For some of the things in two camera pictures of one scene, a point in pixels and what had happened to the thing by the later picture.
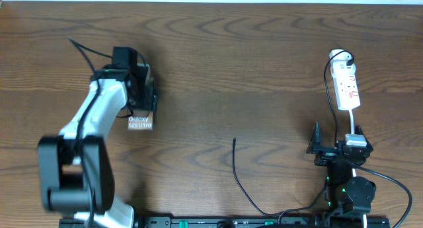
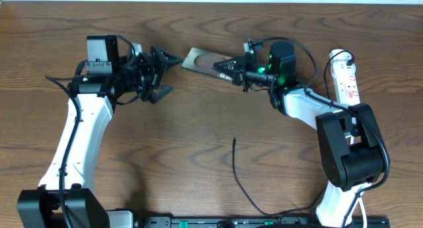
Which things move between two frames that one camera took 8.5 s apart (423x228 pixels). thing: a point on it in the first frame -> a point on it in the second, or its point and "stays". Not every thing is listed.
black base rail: (248, 222) stays
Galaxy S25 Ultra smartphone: (140, 120) -> (203, 61)
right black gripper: (326, 154) -> (238, 75)
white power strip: (344, 80) stays
